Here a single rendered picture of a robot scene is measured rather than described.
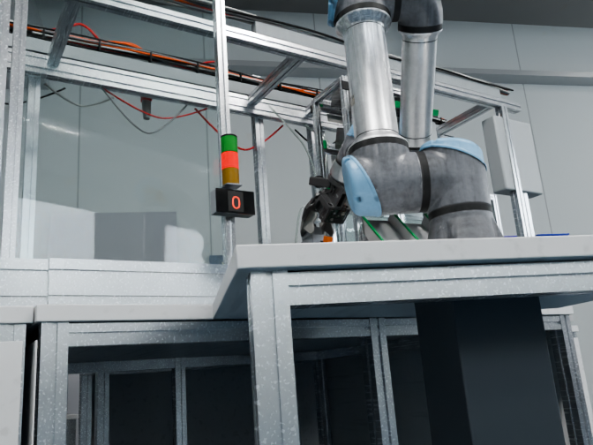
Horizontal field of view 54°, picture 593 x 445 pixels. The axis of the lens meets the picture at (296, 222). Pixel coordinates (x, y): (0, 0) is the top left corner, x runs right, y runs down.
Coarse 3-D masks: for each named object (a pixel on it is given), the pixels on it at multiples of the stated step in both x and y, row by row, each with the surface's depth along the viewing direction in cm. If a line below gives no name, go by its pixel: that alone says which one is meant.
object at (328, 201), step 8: (328, 176) 155; (336, 184) 153; (320, 192) 159; (328, 192) 158; (336, 192) 154; (344, 192) 153; (320, 200) 158; (328, 200) 156; (336, 200) 154; (344, 200) 157; (320, 208) 159; (328, 208) 154; (336, 208) 155; (344, 208) 156; (320, 216) 157; (328, 216) 156; (336, 216) 157; (344, 216) 159
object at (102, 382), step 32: (96, 384) 236; (128, 384) 275; (160, 384) 282; (192, 384) 290; (224, 384) 299; (96, 416) 232; (128, 416) 271; (160, 416) 278; (192, 416) 286; (224, 416) 294
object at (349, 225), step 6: (492, 210) 302; (348, 216) 300; (366, 216) 287; (372, 216) 283; (384, 216) 276; (408, 216) 270; (414, 216) 272; (420, 216) 274; (348, 222) 300; (408, 222) 269; (414, 222) 271; (420, 222) 273; (348, 228) 300; (348, 234) 299; (354, 234) 295; (348, 240) 299; (354, 240) 294
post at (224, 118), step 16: (224, 16) 188; (224, 32) 186; (224, 48) 185; (224, 64) 183; (224, 80) 182; (224, 96) 181; (224, 112) 179; (224, 128) 177; (224, 224) 169; (224, 240) 168
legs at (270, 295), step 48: (288, 288) 70; (336, 288) 72; (384, 288) 73; (432, 288) 74; (480, 288) 75; (528, 288) 76; (576, 288) 78; (288, 336) 69; (432, 336) 103; (480, 336) 95; (528, 336) 96; (288, 384) 67; (432, 384) 103; (480, 384) 93; (528, 384) 94; (288, 432) 66; (432, 432) 104; (480, 432) 90; (528, 432) 92
